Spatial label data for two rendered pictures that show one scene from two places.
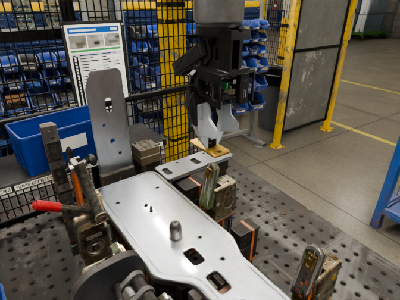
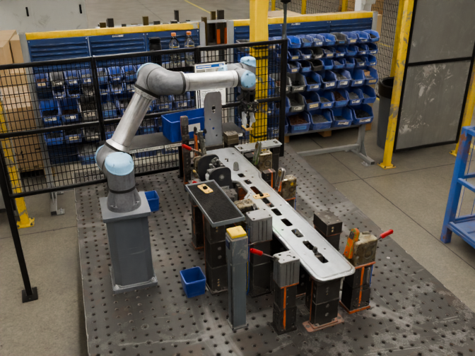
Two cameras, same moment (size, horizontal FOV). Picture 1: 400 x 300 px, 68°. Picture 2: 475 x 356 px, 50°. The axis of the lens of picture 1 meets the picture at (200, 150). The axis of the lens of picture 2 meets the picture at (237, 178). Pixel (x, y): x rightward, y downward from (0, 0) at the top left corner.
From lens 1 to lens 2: 211 cm
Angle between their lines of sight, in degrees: 13
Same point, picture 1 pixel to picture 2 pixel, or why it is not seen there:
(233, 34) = (249, 92)
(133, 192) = (220, 154)
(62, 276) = (180, 198)
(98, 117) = (208, 115)
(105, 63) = not seen: hidden behind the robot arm
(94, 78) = (208, 95)
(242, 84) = (254, 107)
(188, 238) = (241, 171)
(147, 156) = (231, 139)
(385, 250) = (440, 257)
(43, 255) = (169, 189)
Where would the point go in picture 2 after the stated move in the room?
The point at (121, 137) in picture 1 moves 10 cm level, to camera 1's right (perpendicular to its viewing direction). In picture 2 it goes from (218, 126) to (234, 128)
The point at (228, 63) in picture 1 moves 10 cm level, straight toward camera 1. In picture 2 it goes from (248, 100) to (242, 107)
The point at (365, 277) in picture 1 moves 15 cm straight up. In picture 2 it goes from (344, 217) to (346, 195)
